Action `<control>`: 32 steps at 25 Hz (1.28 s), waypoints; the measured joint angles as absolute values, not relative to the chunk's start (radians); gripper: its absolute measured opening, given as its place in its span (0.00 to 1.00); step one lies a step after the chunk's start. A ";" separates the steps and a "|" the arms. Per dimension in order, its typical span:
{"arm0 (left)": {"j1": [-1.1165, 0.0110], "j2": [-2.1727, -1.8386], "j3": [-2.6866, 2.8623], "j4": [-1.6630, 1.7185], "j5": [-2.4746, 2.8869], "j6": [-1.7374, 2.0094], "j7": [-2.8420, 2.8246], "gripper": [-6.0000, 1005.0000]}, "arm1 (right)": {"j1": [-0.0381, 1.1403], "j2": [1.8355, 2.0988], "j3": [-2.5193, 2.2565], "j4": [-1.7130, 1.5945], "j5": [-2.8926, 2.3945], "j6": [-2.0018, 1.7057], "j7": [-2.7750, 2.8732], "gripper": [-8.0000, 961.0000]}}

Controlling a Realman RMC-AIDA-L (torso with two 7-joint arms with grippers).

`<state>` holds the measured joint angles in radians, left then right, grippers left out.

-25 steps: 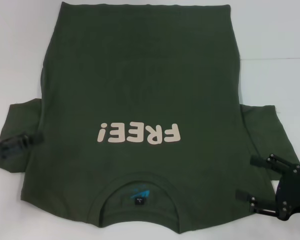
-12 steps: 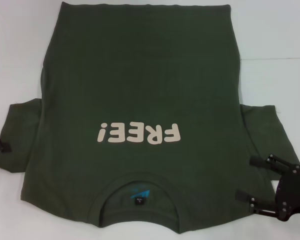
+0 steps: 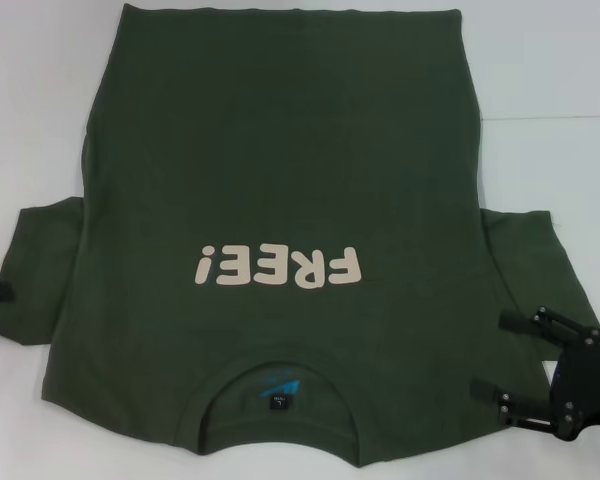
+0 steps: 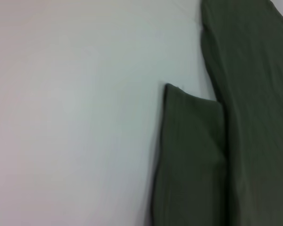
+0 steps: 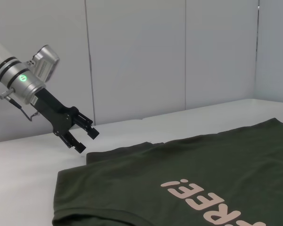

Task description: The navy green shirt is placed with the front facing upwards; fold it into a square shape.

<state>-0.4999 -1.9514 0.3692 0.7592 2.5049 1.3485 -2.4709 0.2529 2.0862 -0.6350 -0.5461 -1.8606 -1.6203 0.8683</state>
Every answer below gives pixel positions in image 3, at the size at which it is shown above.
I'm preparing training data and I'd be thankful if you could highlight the dark green FREE t-shirt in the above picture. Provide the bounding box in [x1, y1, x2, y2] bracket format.
[0, 2, 600, 459]

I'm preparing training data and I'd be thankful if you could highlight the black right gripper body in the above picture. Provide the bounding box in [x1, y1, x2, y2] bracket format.
[548, 329, 600, 443]

